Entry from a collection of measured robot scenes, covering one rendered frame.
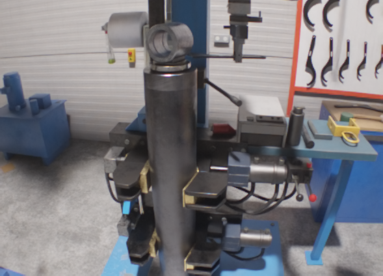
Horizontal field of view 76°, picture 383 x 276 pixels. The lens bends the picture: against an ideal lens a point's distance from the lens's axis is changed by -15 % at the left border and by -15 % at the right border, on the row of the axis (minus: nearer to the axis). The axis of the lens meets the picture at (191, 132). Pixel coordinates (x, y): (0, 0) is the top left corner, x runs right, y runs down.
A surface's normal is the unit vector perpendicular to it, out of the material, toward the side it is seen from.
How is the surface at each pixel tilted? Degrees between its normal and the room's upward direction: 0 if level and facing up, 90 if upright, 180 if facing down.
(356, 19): 90
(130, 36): 109
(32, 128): 90
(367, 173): 90
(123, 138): 90
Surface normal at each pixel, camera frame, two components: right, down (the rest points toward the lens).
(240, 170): -0.15, 0.43
